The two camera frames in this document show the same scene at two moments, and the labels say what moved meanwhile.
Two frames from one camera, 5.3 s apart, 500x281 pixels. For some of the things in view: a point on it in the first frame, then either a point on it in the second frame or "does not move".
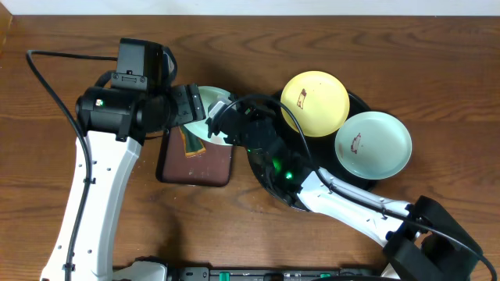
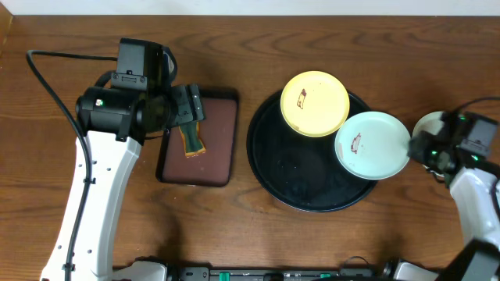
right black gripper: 253,112 -> 419,151
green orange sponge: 194,144 does not move
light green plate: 373,145 does not move
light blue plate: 208,95 -> 431,122
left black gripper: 189,104 does not move
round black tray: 282,161 does not move
